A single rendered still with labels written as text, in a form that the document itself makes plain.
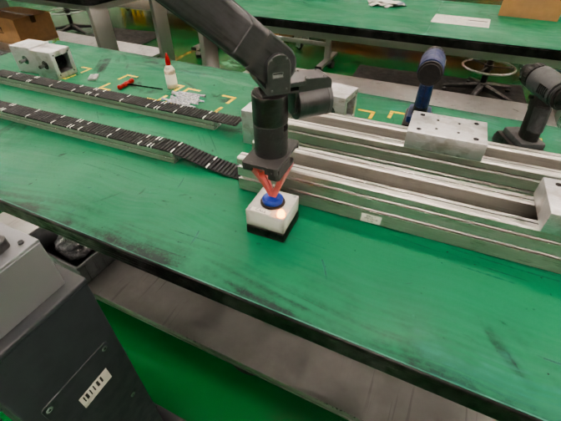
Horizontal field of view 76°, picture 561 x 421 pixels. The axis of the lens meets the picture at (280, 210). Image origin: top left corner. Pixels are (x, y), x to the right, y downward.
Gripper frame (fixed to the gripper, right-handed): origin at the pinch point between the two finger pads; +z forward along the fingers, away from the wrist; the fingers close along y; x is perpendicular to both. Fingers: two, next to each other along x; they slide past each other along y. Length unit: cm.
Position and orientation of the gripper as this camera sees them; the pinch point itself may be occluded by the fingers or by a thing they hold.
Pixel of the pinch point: (272, 192)
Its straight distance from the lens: 67.8
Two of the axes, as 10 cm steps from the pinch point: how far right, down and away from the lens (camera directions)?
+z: 0.1, 7.6, 6.5
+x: -9.2, -2.5, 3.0
